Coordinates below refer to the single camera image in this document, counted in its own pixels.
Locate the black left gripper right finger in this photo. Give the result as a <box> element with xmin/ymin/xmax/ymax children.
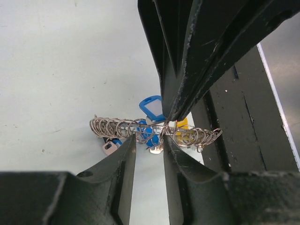
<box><xmin>164</xmin><ymin>136</ymin><xmax>300</xmax><ymax>225</ymax></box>

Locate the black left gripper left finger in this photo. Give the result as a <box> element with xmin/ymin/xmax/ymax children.
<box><xmin>0</xmin><ymin>135</ymin><xmax>136</xmax><ymax>225</ymax></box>

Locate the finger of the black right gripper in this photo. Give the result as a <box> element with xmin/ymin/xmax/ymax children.
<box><xmin>167</xmin><ymin>0</ymin><xmax>300</xmax><ymax>121</ymax></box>
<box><xmin>137</xmin><ymin>0</ymin><xmax>202</xmax><ymax>117</ymax></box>

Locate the blue tag key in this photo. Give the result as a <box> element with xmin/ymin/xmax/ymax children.
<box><xmin>139</xmin><ymin>95</ymin><xmax>165</xmax><ymax>122</ymax></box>
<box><xmin>137</xmin><ymin>120</ymin><xmax>163</xmax><ymax>154</ymax></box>

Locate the metal disc keyring organizer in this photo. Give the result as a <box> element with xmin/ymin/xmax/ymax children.
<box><xmin>89</xmin><ymin>116</ymin><xmax>223</xmax><ymax>153</ymax></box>

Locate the black tag key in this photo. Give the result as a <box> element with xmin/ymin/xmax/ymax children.
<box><xmin>102</xmin><ymin>137</ymin><xmax>122</xmax><ymax>156</ymax></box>

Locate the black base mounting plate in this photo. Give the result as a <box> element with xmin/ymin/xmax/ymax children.
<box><xmin>192</xmin><ymin>47</ymin><xmax>299</xmax><ymax>172</ymax></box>

